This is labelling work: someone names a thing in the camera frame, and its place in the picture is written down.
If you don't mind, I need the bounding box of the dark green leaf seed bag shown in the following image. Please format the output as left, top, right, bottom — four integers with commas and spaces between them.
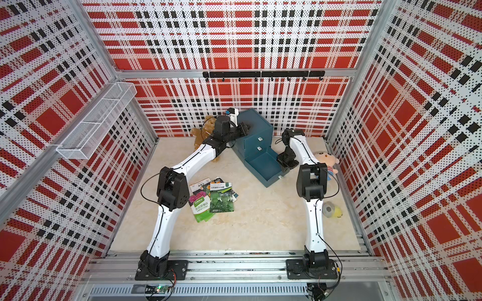
209, 182, 234, 213

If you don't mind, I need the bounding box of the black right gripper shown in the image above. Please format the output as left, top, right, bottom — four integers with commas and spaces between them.
277, 146, 299, 172

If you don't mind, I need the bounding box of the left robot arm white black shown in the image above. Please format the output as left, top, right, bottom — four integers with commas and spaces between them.
141, 111, 249, 274

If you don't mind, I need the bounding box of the green circuit board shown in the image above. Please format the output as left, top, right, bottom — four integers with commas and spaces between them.
145, 285, 171, 295

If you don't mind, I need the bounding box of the small round white object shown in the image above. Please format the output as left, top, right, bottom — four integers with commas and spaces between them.
322, 201, 343, 218

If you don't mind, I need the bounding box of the teal drawer cabinet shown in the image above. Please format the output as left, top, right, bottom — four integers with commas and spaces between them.
233, 109, 288, 188

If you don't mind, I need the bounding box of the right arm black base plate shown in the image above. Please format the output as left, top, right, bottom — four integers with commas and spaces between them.
286, 259, 338, 280

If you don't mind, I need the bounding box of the black hook rail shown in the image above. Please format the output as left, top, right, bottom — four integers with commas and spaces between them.
202, 70, 326, 80

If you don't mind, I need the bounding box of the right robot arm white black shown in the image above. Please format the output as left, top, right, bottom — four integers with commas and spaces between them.
277, 129, 329, 273

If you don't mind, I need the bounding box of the pig plush toy striped shirt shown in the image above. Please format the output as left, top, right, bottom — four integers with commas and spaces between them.
315, 152, 340, 176

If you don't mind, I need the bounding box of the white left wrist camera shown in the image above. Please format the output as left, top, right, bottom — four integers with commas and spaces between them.
226, 108, 239, 127

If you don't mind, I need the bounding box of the brown teddy bear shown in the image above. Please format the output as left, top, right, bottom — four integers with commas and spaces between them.
190, 115, 216, 150

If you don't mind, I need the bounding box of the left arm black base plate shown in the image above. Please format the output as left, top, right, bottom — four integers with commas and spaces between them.
134, 260, 189, 281

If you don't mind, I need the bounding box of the orange flower seed bag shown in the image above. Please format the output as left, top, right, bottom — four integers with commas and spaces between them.
190, 178, 211, 193

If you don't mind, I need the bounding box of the pink flower green seed bag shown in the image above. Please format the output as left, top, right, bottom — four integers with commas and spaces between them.
188, 190, 215, 223

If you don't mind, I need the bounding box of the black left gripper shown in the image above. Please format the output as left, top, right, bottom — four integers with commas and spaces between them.
225, 122, 255, 144

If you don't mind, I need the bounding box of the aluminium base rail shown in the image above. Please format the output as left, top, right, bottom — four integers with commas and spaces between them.
75, 251, 395, 300

